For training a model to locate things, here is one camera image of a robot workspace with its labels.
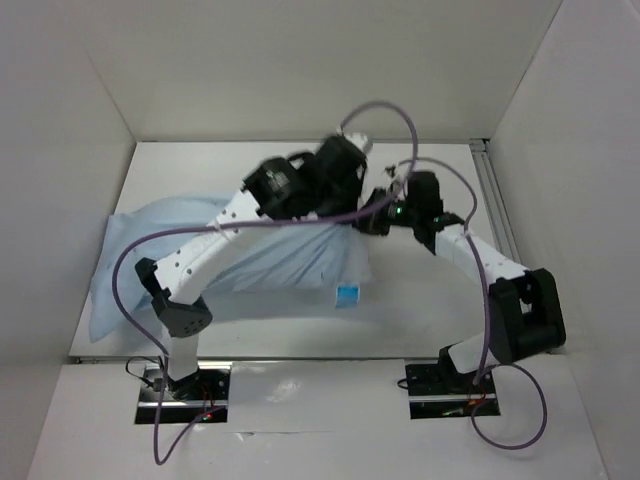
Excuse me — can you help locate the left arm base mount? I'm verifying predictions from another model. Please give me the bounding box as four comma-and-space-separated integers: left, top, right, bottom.
124, 356, 231, 425

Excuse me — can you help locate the blue white pillow label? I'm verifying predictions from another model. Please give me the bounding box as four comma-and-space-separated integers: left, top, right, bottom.
335, 283, 360, 308

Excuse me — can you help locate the light blue pillowcase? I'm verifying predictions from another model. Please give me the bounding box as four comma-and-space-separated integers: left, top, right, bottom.
88, 194, 355, 343

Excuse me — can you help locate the aluminium rail frame right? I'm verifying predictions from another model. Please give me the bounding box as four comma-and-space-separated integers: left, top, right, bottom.
469, 139, 521, 262

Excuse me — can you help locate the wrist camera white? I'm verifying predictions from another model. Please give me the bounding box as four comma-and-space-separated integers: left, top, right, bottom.
339, 132, 373, 156
383, 164, 405, 190

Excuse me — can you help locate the white pillow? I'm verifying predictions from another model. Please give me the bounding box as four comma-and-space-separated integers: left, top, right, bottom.
323, 229, 373, 287

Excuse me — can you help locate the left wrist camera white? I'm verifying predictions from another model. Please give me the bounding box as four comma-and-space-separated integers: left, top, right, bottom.
339, 132, 373, 156

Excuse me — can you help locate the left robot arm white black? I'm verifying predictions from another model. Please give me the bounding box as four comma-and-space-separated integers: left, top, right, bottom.
135, 132, 371, 399

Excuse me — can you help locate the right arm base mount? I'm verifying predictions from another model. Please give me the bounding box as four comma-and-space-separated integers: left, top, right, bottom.
396, 361, 500, 420

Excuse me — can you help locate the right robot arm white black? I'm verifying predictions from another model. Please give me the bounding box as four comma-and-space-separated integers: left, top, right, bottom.
355, 171, 566, 392

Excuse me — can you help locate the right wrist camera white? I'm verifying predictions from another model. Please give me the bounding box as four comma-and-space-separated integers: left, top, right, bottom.
383, 164, 405, 190

